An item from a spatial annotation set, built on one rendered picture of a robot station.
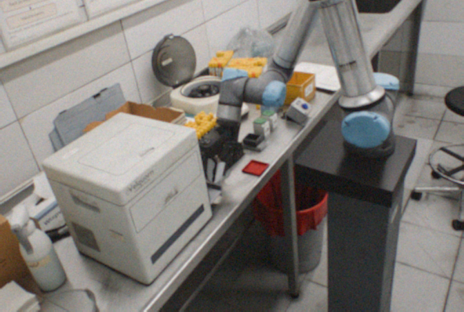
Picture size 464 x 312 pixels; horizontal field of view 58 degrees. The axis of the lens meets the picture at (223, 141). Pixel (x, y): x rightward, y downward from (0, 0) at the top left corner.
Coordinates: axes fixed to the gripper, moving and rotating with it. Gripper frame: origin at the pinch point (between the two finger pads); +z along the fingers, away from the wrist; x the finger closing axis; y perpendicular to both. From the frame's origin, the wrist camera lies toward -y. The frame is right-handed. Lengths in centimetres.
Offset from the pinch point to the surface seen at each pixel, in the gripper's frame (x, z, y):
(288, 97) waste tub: 5, -31, 55
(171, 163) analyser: -4.4, -9.1, -27.1
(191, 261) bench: -8.4, 16.5, -18.0
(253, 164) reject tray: -2.1, -5.9, 19.2
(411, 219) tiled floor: -39, 23, 145
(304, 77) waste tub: 4, -40, 64
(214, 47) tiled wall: 60, -51, 74
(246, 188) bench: -6.3, 0.2, 9.1
